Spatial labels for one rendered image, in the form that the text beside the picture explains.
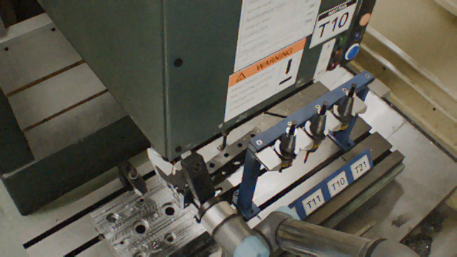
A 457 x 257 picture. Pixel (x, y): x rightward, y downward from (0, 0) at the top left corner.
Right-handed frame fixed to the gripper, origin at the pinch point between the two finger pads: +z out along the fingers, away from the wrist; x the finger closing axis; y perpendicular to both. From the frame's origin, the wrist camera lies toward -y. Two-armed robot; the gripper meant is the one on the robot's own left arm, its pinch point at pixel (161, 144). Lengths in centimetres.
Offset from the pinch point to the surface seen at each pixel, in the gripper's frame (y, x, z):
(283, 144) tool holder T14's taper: 4.9, 26.8, -14.4
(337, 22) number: -42, 22, -22
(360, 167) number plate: 36, 61, -22
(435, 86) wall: 24, 101, -19
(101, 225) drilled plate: 31.1, -17.7, 5.8
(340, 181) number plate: 36, 52, -22
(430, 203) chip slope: 52, 83, -45
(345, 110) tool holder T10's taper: 5, 49, -15
